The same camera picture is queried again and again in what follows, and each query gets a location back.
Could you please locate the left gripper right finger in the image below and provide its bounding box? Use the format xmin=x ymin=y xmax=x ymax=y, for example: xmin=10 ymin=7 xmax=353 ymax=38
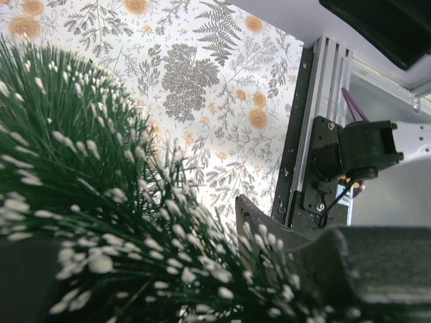
xmin=235 ymin=195 xmax=430 ymax=322

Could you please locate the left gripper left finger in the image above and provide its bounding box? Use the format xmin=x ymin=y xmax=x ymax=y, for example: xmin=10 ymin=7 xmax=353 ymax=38
xmin=1 ymin=238 xmax=63 ymax=322

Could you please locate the small green christmas tree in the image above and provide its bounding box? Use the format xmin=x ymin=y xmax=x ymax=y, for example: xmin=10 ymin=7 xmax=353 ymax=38
xmin=1 ymin=38 xmax=335 ymax=322

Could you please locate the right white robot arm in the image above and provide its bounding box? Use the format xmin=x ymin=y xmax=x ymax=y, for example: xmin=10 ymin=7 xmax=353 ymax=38
xmin=310 ymin=120 xmax=430 ymax=181

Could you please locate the floral table mat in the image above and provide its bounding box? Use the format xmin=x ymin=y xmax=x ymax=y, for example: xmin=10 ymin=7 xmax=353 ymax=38
xmin=1 ymin=0 xmax=304 ymax=225

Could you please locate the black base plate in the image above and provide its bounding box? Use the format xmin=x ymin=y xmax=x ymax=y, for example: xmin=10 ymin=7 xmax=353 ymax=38
xmin=271 ymin=36 xmax=352 ymax=237

